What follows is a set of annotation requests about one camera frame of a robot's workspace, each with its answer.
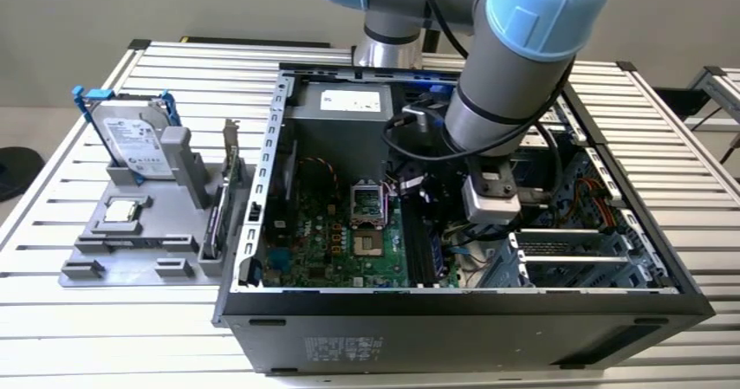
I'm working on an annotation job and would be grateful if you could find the RAM stick blue label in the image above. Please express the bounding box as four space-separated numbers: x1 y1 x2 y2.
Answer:
427 226 447 280

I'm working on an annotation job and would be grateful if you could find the black RAM slot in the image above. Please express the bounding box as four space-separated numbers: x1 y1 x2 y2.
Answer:
410 206 427 288
405 202 422 288
417 215 434 288

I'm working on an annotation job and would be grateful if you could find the metal socket cover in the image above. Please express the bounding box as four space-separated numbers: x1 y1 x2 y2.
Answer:
348 177 387 229

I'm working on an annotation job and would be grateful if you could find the CPU socket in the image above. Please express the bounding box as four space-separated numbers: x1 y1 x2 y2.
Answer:
351 229 387 258

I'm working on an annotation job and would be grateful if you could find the grey power supply unit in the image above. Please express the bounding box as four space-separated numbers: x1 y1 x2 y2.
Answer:
284 81 406 180

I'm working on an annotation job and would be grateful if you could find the green motherboard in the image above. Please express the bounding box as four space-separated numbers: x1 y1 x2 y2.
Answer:
262 180 463 289

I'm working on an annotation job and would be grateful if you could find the grey metal disk bay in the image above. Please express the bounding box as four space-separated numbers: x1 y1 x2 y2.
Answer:
507 226 654 289

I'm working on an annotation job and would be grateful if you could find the black open PC case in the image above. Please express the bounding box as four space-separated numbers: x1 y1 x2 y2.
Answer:
211 62 718 375

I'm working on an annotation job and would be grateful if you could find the black Nvidia graphics card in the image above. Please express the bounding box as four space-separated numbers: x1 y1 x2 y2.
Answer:
200 119 246 265

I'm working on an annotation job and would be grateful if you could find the grey parts rack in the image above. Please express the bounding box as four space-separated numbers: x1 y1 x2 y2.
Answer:
56 128 255 290

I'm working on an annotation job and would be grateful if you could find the aluminium slat side table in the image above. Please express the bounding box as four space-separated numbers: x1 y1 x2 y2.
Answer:
685 65 740 131

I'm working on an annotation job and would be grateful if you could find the hard disk in blue carrier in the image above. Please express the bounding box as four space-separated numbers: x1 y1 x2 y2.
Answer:
69 86 184 186

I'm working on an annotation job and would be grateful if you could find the silver CPU chip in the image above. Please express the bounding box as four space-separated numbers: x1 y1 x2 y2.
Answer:
101 200 143 225

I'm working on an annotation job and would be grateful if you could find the black round floor base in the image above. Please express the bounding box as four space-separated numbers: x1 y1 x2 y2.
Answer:
0 146 47 202

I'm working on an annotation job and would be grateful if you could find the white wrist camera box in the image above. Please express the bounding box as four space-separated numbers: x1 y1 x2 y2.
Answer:
461 184 522 225

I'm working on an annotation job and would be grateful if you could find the black wrist mount bracket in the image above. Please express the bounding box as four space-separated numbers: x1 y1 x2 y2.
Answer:
466 154 517 198

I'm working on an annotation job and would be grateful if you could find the red black twisted board wire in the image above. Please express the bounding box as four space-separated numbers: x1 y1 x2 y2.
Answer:
296 156 343 203

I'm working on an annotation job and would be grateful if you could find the orange red wire bundle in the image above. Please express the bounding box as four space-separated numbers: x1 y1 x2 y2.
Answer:
569 177 617 237

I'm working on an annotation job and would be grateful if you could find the black table bracket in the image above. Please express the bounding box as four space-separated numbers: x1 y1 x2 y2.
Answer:
650 86 710 118

